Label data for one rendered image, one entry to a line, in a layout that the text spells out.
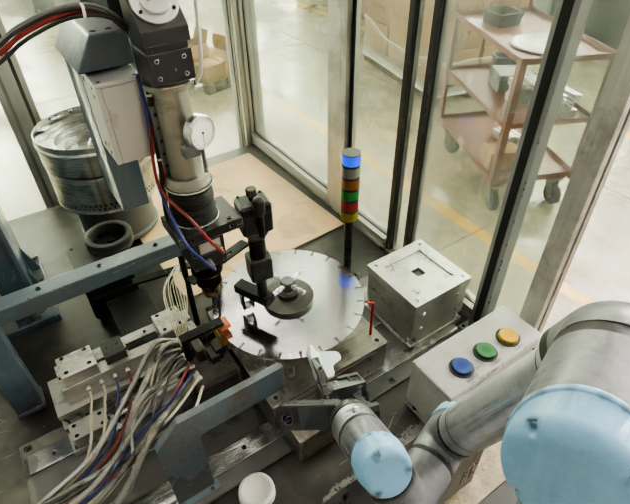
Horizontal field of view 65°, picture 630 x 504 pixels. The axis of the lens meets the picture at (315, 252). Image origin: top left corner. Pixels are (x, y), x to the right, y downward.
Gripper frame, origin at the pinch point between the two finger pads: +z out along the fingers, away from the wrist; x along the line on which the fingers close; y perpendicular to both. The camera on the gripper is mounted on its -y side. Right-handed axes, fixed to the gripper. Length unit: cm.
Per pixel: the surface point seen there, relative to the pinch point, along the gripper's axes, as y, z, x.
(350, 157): 20, 17, 43
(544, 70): 44, -19, 52
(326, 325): 5.5, 3.4, 9.7
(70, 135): -48, 70, 63
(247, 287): -8.9, 6.0, 20.2
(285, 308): -1.6, 8.1, 13.8
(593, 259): 179, 122, -24
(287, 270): 1.9, 19.3, 19.7
